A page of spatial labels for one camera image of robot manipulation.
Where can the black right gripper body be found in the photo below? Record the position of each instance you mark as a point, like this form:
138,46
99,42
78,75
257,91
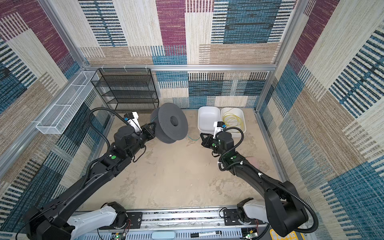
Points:
213,144

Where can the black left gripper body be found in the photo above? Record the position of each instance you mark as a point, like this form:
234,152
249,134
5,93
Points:
147,135

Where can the black perforated cable spool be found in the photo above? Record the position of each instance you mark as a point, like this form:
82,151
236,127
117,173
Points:
171,124

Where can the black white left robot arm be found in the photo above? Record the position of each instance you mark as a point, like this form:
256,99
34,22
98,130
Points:
55,220

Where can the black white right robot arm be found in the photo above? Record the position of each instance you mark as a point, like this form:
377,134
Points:
285,210

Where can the white plastic tub right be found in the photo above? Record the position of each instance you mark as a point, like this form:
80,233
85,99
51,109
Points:
234,117

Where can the white plastic tub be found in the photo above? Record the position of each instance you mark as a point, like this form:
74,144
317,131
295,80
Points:
234,117
207,116

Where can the white plastic tub left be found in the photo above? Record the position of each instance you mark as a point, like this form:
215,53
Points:
207,116

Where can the black marker pen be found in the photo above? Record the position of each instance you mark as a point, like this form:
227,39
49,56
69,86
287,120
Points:
206,234

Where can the light blue label plate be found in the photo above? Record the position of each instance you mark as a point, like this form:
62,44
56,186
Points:
163,235

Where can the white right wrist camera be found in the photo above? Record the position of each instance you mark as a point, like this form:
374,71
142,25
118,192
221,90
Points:
218,127

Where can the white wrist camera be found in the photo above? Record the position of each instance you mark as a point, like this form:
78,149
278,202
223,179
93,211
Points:
132,119
218,127

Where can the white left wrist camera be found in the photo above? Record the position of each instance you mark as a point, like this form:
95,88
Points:
132,119

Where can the black wire mesh shelf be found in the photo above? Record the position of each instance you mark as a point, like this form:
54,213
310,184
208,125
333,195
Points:
124,90

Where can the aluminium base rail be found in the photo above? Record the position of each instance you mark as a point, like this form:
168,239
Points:
245,221

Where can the white wire mesh basket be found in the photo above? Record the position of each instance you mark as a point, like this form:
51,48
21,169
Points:
62,112

